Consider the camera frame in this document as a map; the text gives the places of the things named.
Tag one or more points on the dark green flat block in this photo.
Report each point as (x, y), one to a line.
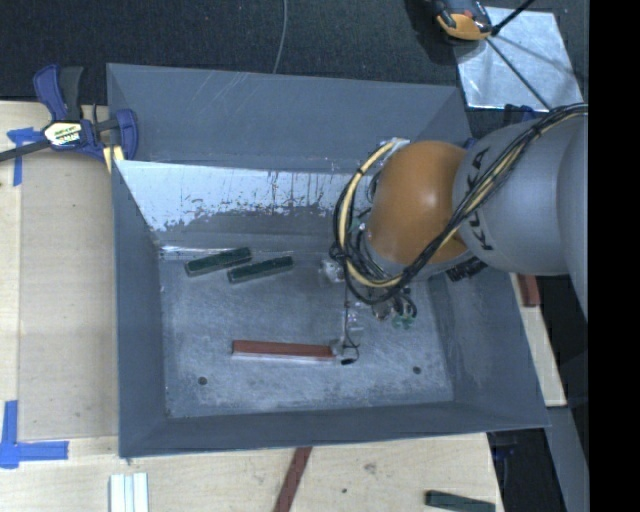
(460, 501)
(260, 269)
(218, 261)

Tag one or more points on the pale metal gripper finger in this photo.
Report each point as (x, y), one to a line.
(352, 336)
(330, 269)

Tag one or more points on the grey metal bin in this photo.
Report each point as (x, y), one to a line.
(280, 390)

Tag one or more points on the pale wood board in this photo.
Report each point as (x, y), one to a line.
(65, 300)

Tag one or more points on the black cylinder on white bracket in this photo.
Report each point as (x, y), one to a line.
(466, 272)

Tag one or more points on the red-brown flat block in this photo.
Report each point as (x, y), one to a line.
(280, 348)
(292, 480)

